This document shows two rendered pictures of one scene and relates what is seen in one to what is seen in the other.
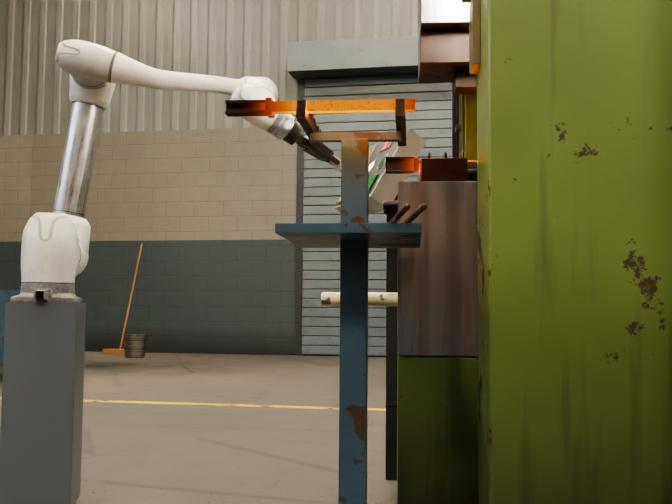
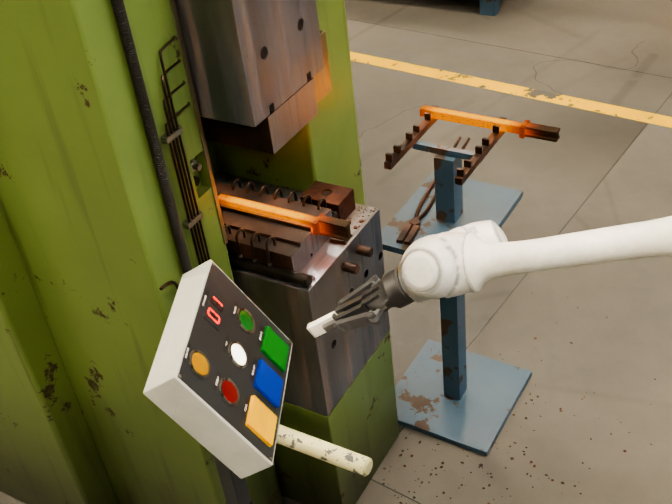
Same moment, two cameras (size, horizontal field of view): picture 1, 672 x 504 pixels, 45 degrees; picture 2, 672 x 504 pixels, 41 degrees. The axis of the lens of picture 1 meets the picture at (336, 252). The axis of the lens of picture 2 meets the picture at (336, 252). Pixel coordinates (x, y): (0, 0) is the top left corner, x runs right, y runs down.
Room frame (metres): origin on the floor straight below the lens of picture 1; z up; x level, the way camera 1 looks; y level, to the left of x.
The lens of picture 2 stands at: (3.87, 0.71, 2.28)
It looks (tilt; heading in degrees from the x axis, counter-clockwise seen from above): 37 degrees down; 210
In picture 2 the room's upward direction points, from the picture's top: 7 degrees counter-clockwise
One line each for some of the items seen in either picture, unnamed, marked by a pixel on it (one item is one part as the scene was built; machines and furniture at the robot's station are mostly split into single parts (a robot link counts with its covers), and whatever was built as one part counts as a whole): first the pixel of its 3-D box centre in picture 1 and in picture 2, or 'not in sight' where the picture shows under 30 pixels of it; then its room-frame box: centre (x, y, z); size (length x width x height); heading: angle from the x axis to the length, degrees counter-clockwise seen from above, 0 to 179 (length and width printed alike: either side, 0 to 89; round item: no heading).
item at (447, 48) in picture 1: (492, 56); (220, 101); (2.29, -0.45, 1.32); 0.42 x 0.20 x 0.10; 86
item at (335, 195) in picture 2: (443, 173); (327, 202); (2.13, -0.28, 0.95); 0.12 x 0.09 x 0.07; 86
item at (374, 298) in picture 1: (388, 299); (289, 438); (2.66, -0.17, 0.62); 0.44 x 0.05 x 0.05; 86
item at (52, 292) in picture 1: (46, 292); not in sight; (2.45, 0.87, 0.63); 0.22 x 0.18 x 0.06; 10
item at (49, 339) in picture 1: (44, 402); not in sight; (2.47, 0.87, 0.30); 0.20 x 0.20 x 0.60; 10
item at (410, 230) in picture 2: (397, 224); (436, 186); (1.71, -0.13, 0.77); 0.60 x 0.04 x 0.01; 2
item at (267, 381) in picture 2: not in sight; (267, 384); (2.83, -0.08, 1.01); 0.07 x 0.05 x 0.07; 21
